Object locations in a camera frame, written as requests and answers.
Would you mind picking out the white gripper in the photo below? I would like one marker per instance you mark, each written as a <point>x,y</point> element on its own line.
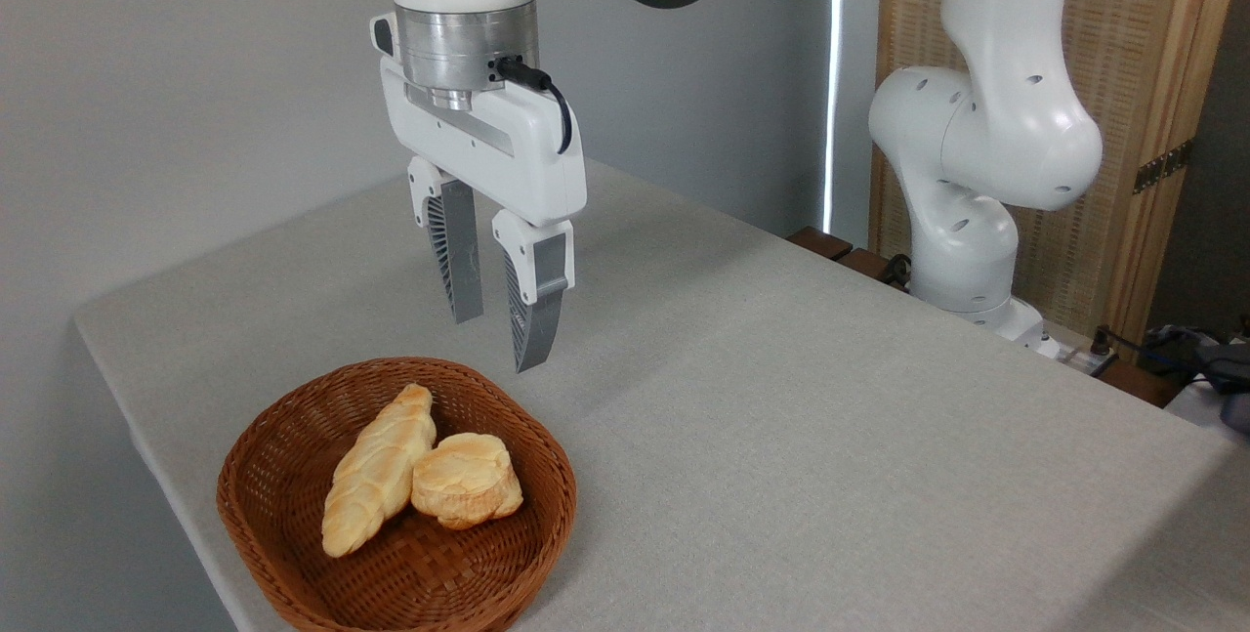
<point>508,148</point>

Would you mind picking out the round bread roll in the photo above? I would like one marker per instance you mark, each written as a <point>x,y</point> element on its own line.
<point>467,481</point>

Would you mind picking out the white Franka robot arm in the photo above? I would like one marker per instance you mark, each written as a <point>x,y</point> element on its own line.
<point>996,124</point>

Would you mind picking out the long braided bread loaf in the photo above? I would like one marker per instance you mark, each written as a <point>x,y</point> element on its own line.
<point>376,471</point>

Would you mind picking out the brown wicker basket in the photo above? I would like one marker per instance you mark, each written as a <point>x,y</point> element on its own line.
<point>439,573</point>

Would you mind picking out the grey tablecloth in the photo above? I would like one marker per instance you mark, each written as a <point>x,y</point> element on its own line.
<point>781,417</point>

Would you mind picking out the dark brown wooden block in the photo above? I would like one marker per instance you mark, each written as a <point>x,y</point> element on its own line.
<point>820,243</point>
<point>864,264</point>

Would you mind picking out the metal screen hinge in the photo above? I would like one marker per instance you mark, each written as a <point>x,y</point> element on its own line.
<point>1162,166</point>

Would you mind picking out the wooden rattan folding screen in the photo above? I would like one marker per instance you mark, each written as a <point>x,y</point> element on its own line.
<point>1133,46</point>

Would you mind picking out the dark grey bag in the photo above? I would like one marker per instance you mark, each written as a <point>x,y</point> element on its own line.
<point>1221,368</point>

